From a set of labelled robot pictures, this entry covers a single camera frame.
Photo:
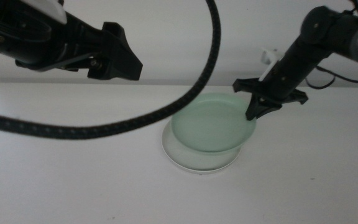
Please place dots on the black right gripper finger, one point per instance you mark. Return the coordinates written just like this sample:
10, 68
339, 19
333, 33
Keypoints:
269, 107
253, 107

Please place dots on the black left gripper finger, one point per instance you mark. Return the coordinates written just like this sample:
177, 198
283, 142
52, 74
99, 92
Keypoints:
120, 59

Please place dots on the light green plate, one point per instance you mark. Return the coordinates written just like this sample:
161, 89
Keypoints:
213, 124

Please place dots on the white plate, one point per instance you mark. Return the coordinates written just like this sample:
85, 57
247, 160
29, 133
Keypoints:
191, 160

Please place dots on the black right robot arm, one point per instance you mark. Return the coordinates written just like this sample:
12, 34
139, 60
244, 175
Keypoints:
346, 28

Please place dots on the white backdrop panel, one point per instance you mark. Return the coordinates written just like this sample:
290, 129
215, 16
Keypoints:
172, 37

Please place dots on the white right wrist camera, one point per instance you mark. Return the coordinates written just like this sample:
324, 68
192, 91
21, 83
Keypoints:
269, 60

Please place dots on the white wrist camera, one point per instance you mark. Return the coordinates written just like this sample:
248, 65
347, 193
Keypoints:
47, 7
269, 60

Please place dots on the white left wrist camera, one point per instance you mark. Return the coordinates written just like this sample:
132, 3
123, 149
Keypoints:
47, 7

